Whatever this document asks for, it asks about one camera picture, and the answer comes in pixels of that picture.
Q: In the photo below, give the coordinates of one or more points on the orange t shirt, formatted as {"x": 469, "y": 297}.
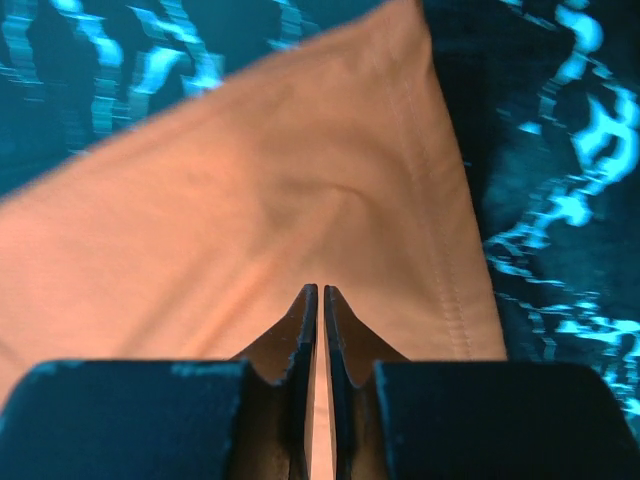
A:
{"x": 331, "y": 164}

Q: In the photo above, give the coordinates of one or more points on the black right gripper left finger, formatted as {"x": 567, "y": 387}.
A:
{"x": 248, "y": 417}

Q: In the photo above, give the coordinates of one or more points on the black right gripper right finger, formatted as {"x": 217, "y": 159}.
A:
{"x": 394, "y": 418}

